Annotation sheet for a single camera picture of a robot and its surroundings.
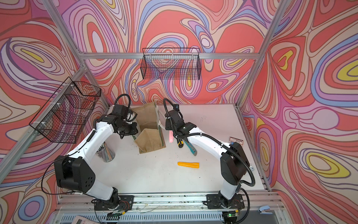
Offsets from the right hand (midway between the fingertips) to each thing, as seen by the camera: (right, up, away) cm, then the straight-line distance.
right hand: (171, 123), depth 85 cm
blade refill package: (+44, -12, +11) cm, 47 cm away
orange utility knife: (+15, -26, +1) cm, 30 cm away
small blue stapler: (+49, -44, -15) cm, 68 cm away
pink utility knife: (0, -8, -3) cm, 9 cm away
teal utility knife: (+14, -18, +8) cm, 24 cm away
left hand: (-20, -5, 0) cm, 21 cm away
